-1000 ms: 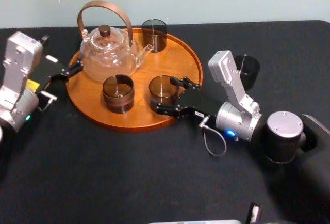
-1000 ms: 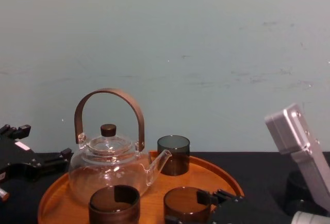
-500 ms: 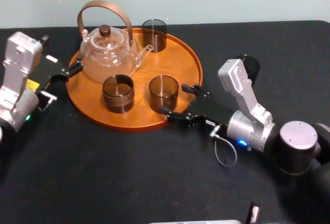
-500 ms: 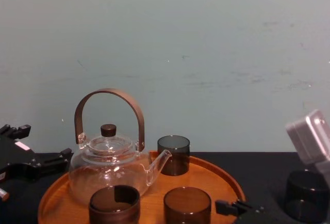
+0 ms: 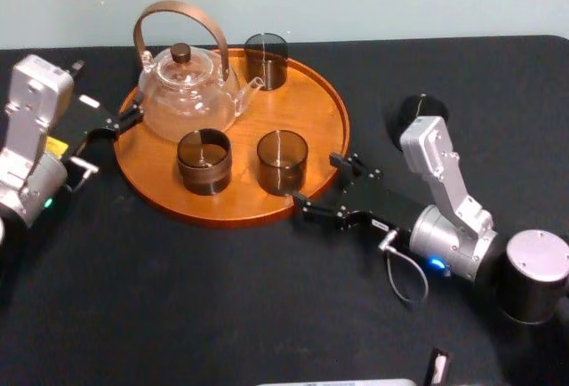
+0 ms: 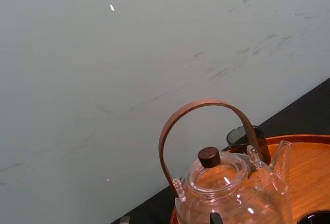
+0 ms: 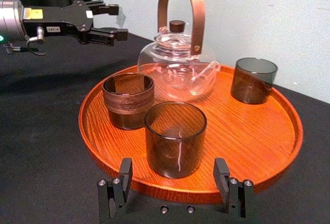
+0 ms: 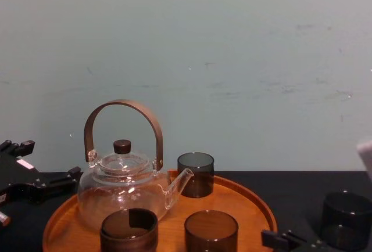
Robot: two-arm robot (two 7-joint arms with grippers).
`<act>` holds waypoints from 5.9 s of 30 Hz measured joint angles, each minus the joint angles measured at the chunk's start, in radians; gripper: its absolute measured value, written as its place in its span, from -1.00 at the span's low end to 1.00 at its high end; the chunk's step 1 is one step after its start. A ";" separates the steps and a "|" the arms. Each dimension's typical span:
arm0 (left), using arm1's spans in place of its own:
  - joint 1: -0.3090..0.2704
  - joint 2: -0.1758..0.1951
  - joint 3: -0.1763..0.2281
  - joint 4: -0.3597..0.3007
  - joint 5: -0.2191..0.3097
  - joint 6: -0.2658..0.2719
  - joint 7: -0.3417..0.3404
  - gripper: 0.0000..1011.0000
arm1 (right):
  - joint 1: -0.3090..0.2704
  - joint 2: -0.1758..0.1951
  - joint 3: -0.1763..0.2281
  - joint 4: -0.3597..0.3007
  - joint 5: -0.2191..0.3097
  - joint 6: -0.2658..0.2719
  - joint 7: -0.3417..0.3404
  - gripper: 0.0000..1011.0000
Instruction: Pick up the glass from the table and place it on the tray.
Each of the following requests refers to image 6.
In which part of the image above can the plain pale wall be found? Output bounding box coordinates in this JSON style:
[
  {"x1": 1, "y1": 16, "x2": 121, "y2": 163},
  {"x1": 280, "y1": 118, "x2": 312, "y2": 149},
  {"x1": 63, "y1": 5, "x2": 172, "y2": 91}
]
[{"x1": 0, "y1": 0, "x2": 330, "y2": 224}]

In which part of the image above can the dark smoked drinking glass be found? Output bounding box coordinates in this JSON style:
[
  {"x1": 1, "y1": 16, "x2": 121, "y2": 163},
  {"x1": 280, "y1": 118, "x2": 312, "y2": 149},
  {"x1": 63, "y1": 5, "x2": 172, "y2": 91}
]
[
  {"x1": 226, "y1": 125, "x2": 272, "y2": 167},
  {"x1": 295, "y1": 209, "x2": 330, "y2": 224}
]

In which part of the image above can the round orange wooden tray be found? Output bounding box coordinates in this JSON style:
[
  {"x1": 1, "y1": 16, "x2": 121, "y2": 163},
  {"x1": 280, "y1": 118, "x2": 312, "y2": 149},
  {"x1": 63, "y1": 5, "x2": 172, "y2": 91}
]
[{"x1": 170, "y1": 134, "x2": 330, "y2": 224}]

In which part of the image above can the glass teapot with wooden handle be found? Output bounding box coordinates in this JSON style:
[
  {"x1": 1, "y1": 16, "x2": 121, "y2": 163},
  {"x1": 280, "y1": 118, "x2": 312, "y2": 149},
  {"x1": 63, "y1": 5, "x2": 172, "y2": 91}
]
[{"x1": 158, "y1": 98, "x2": 294, "y2": 224}]

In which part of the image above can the glass lid with wooden knob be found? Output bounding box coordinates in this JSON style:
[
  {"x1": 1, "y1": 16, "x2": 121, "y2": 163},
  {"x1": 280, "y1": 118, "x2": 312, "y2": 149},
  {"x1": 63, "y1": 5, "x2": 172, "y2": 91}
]
[{"x1": 189, "y1": 146, "x2": 250, "y2": 194}]

